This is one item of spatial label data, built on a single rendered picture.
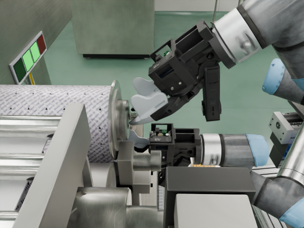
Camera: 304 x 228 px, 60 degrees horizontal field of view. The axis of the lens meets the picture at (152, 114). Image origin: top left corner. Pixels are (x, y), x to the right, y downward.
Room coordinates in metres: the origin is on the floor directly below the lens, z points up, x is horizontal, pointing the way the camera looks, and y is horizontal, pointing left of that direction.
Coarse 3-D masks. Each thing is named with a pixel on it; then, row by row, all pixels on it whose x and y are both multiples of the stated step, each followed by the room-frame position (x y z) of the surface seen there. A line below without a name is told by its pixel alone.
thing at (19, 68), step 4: (20, 60) 0.70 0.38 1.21; (16, 64) 0.67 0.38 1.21; (20, 64) 0.69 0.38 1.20; (16, 68) 0.67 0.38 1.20; (20, 68) 0.69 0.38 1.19; (24, 68) 0.71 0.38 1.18; (16, 72) 0.66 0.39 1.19; (20, 72) 0.68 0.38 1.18; (24, 72) 0.70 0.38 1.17; (20, 76) 0.67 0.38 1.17; (20, 80) 0.66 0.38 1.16
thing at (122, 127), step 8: (120, 104) 0.37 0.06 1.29; (128, 104) 0.40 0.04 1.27; (120, 112) 0.36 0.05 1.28; (128, 112) 0.39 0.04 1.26; (120, 120) 0.35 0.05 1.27; (128, 120) 0.38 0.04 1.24; (120, 128) 0.34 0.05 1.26; (128, 128) 0.37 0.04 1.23; (120, 136) 0.34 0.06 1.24; (128, 136) 0.37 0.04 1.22
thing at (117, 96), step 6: (114, 96) 0.37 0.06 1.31; (120, 96) 0.42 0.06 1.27; (114, 102) 0.36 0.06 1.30; (114, 108) 0.35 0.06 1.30; (114, 114) 0.34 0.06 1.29; (114, 120) 0.34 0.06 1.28; (114, 126) 0.33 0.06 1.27; (114, 132) 0.33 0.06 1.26; (114, 138) 0.32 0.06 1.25; (114, 144) 0.32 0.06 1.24
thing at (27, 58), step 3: (27, 51) 0.75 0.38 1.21; (24, 54) 0.73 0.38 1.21; (27, 54) 0.75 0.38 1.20; (30, 54) 0.77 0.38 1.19; (24, 57) 0.73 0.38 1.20; (27, 57) 0.74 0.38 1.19; (30, 57) 0.76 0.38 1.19; (24, 60) 0.72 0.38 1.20; (27, 60) 0.74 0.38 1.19; (30, 60) 0.76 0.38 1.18; (27, 63) 0.73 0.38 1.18; (30, 63) 0.75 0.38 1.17; (27, 66) 0.73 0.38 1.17; (30, 66) 0.74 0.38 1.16; (27, 69) 0.72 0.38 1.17
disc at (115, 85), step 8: (112, 88) 0.37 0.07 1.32; (120, 88) 0.44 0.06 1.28; (112, 96) 0.35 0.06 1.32; (112, 104) 0.35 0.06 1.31; (112, 112) 0.34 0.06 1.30; (112, 120) 0.33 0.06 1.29; (112, 128) 0.32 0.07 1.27; (112, 136) 0.32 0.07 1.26; (112, 144) 0.31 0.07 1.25; (112, 152) 0.31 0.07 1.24
